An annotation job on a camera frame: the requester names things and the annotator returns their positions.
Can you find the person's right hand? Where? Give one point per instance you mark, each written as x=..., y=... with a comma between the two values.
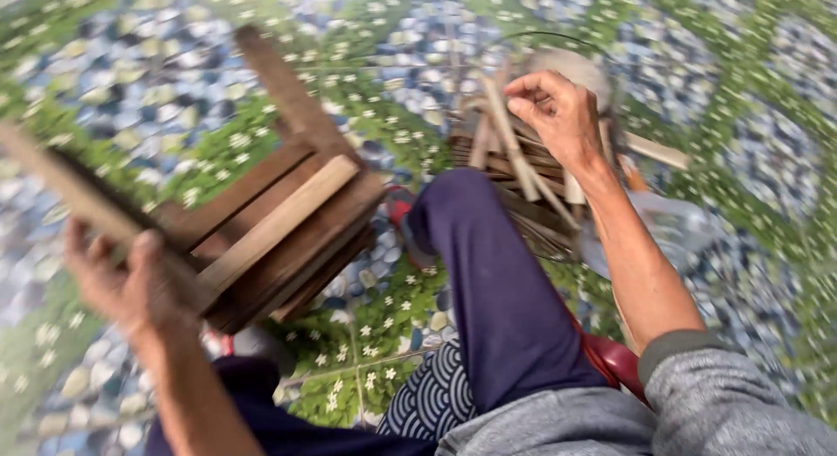
x=565, y=126

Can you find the light short wooden slat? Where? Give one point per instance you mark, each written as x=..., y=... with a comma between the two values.
x=288, y=217

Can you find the person's dark blue trousers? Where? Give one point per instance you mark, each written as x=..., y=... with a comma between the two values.
x=497, y=279

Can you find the round grey woven basket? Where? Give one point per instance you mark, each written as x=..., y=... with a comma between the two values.
x=579, y=67

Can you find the wave patterned cloth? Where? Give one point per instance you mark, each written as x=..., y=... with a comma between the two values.
x=431, y=397

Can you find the red plastic stool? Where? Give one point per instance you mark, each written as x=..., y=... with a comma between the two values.
x=614, y=361

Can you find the person's right fingers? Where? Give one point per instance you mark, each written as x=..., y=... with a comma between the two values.
x=533, y=93

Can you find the person's left fingers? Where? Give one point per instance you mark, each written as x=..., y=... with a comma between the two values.
x=147, y=250

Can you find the person's left hand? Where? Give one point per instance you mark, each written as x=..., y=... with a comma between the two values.
x=124, y=292

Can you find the person's grey sweater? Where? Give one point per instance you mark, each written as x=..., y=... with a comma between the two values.
x=719, y=410

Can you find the red grey shoe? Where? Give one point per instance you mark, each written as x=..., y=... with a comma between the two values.
x=258, y=345
x=400, y=211

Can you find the long wooden slat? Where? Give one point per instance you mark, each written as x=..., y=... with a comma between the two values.
x=72, y=181

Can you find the brown woven bamboo basket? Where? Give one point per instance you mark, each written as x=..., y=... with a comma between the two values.
x=523, y=214

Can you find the dark brown wooden stool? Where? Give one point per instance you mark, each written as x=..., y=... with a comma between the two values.
x=307, y=233

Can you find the clear plastic bag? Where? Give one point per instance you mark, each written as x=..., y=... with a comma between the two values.
x=667, y=227

